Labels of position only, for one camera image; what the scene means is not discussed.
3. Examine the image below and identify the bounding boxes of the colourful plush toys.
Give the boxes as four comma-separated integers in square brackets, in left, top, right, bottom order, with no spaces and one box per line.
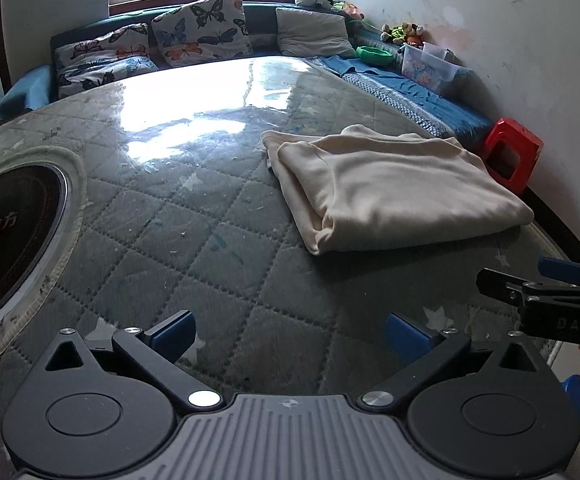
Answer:
[380,22,424,48]

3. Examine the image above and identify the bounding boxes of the green plastic bowl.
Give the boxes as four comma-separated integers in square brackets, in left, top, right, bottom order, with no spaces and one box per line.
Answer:
[356,46,394,67]

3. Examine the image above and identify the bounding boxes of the butterfly pillow upright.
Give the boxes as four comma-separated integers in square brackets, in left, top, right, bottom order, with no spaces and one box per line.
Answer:
[151,0,253,67]

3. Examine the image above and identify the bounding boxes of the clear plastic storage box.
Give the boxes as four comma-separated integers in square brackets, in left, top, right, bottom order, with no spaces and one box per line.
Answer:
[401,44,471,99]

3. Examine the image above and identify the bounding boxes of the butterfly pillow lying flat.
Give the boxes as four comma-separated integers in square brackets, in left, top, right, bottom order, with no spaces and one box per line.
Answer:
[54,23,159,99]

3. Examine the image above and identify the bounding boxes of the cream beige sweatshirt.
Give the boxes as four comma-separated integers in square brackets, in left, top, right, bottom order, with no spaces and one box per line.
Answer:
[262,125,534,256]

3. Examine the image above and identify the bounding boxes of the blue sofa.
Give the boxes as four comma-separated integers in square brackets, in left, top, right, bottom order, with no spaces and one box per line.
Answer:
[0,1,494,148]

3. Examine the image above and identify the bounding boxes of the red plastic stool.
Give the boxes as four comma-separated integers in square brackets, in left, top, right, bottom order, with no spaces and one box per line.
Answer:
[478,118,544,195]

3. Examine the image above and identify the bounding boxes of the black round induction cooktop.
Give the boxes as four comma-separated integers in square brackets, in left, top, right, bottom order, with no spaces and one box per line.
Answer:
[0,164,68,309]

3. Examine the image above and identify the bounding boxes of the grey beige cushion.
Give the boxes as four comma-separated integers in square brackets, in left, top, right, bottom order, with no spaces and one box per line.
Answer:
[276,8,356,58]

